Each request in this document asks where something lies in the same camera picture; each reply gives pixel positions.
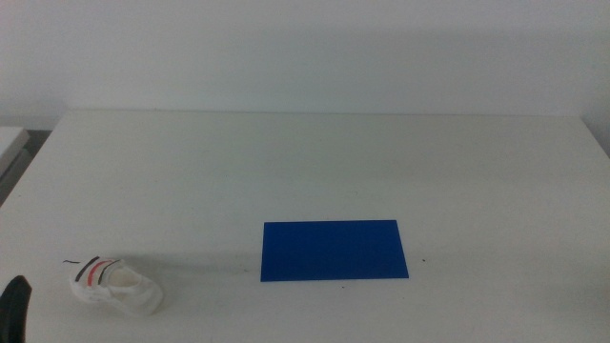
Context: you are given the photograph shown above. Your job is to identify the white shoe with striped straps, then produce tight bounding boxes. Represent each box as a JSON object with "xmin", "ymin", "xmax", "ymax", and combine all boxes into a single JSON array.
[{"xmin": 62, "ymin": 255, "xmax": 165, "ymax": 317}]

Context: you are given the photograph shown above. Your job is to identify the blue rectangular mat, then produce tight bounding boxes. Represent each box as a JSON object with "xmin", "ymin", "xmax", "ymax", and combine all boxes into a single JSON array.
[{"xmin": 259, "ymin": 219, "xmax": 411, "ymax": 283}]

